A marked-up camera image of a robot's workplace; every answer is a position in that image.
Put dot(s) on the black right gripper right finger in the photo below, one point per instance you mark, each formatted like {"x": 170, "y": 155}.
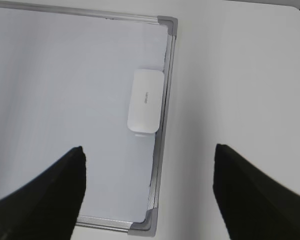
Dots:
{"x": 253, "y": 206}

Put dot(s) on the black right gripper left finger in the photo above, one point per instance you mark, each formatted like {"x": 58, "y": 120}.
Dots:
{"x": 47, "y": 207}

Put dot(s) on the white rectangular board eraser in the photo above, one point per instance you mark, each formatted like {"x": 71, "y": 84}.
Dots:
{"x": 144, "y": 113}

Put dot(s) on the white aluminium-framed whiteboard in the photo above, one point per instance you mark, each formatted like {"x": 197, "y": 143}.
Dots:
{"x": 66, "y": 77}

